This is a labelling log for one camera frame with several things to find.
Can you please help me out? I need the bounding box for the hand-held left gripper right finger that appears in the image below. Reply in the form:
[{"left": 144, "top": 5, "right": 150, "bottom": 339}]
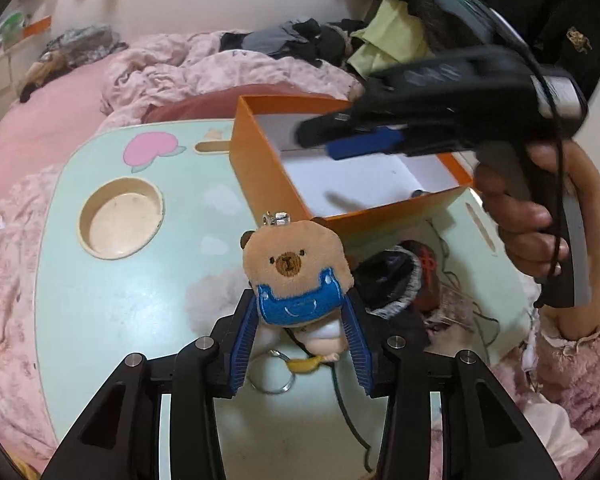
[{"left": 341, "top": 291, "right": 563, "bottom": 480}]

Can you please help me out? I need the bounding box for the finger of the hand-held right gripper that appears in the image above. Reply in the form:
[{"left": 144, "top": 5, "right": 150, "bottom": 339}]
[{"left": 296, "top": 109, "right": 407, "bottom": 162}]

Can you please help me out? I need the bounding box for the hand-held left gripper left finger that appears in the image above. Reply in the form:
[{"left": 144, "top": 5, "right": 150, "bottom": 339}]
[{"left": 40, "top": 289, "right": 259, "bottom": 480}]

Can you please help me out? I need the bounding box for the orange cardboard box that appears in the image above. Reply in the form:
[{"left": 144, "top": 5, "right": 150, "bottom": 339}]
[{"left": 228, "top": 94, "right": 476, "bottom": 235}]

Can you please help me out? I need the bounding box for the brown plush bear keychain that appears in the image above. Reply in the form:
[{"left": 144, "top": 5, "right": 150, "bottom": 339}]
[{"left": 241, "top": 211, "right": 355, "bottom": 363}]

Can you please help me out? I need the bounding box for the person's right forearm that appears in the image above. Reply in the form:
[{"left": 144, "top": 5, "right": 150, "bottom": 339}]
[{"left": 532, "top": 240, "right": 600, "bottom": 416}]

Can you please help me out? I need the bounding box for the person's right hand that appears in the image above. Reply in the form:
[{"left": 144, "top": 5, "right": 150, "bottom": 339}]
[{"left": 472, "top": 137, "right": 600, "bottom": 281}]

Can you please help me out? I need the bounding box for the dark crumpled cloth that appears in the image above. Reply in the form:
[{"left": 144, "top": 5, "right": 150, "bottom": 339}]
[{"left": 352, "top": 246, "right": 433, "bottom": 361}]

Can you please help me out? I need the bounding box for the yellow-green garment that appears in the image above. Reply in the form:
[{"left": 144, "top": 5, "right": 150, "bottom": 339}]
[{"left": 346, "top": 0, "right": 437, "bottom": 82}]

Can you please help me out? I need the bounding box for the clear plastic wrapper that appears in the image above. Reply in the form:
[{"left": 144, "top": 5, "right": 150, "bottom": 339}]
[{"left": 424, "top": 280, "right": 483, "bottom": 333}]

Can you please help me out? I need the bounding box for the black hanging jacket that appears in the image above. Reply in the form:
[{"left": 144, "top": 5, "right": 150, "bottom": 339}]
[{"left": 342, "top": 0, "right": 600, "bottom": 103}]

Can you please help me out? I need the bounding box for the red and black cloth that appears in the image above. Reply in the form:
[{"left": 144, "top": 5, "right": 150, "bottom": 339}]
[{"left": 409, "top": 241, "right": 443, "bottom": 313}]

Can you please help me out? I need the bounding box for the pile of dark clothes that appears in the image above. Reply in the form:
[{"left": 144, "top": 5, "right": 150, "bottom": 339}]
[{"left": 219, "top": 18, "right": 367, "bottom": 70}]

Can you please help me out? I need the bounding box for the pink fuzzy blanket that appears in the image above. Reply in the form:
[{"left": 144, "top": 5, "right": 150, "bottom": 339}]
[{"left": 0, "top": 29, "right": 363, "bottom": 476}]

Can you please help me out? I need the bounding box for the dark pink pillow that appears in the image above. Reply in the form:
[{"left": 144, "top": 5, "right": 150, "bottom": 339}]
[{"left": 141, "top": 93, "right": 352, "bottom": 125}]

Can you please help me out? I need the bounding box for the grey patterned bag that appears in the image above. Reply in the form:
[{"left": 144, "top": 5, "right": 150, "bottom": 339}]
[{"left": 39, "top": 27, "right": 130, "bottom": 67}]

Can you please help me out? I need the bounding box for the pink bed sheet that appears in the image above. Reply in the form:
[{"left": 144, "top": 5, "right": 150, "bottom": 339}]
[{"left": 0, "top": 52, "right": 148, "bottom": 211}]

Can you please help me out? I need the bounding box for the brown plush toy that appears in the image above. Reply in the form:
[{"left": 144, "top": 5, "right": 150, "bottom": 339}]
[{"left": 19, "top": 51, "right": 72, "bottom": 102}]

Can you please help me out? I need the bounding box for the small orange box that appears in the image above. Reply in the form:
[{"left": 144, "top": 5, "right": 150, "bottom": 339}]
[{"left": 21, "top": 15, "right": 53, "bottom": 39}]

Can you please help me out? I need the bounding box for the white cabinet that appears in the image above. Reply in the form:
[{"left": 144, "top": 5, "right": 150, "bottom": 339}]
[{"left": 0, "top": 49, "right": 33, "bottom": 138}]

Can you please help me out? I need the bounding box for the green and white bottle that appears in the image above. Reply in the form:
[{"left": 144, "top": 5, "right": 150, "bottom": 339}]
[{"left": 0, "top": 11, "right": 27, "bottom": 45}]

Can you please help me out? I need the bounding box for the black cable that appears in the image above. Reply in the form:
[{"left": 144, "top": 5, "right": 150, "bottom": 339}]
[{"left": 280, "top": 330, "right": 377, "bottom": 476}]

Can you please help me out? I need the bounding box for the banana charm key ring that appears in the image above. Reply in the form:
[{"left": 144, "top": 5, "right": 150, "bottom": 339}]
[{"left": 247, "top": 350, "right": 327, "bottom": 395}]

